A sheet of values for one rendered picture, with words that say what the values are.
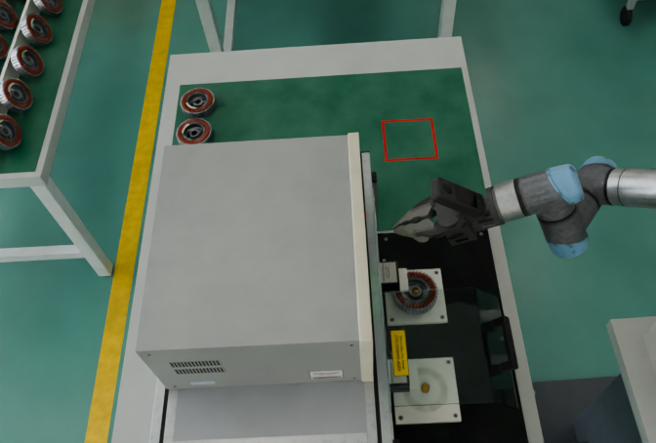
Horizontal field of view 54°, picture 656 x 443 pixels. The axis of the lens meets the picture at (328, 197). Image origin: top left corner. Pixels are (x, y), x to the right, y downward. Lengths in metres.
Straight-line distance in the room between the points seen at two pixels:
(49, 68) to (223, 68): 0.61
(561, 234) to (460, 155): 0.75
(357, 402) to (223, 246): 0.38
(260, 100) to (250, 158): 0.89
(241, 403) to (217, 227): 0.33
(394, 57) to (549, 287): 1.08
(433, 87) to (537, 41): 1.40
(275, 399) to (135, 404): 0.55
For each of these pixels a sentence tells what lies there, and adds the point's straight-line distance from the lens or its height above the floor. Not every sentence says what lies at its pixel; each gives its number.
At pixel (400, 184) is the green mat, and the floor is 0.75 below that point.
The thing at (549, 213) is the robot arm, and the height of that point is 1.28.
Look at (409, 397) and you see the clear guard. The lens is 1.31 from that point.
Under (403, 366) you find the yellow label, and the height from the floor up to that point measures 1.07.
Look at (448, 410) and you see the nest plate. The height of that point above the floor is 0.78.
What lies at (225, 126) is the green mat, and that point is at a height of 0.75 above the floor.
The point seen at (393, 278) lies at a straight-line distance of 1.57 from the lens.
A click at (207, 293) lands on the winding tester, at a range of 1.15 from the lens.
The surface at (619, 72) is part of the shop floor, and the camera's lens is 3.44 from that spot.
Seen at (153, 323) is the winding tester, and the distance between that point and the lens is 1.15.
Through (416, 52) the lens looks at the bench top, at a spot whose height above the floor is 0.75.
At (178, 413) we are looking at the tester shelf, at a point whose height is 1.11.
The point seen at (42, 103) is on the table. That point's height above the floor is 0.75.
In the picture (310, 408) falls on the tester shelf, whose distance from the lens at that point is 1.26.
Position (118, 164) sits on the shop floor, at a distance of 3.12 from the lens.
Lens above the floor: 2.32
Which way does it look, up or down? 56 degrees down
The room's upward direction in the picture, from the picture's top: 6 degrees counter-clockwise
